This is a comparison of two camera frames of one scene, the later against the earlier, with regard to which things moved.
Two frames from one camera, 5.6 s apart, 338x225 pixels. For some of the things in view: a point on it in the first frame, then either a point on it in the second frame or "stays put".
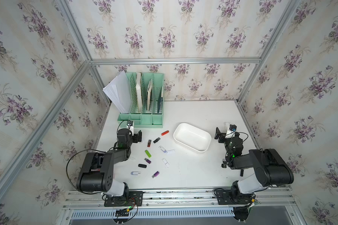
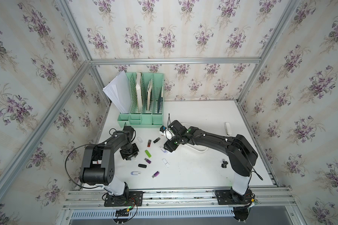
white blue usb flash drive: [162, 148] stays put
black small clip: [225, 164] stays put
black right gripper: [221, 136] -> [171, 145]
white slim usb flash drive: [165, 163] stays put
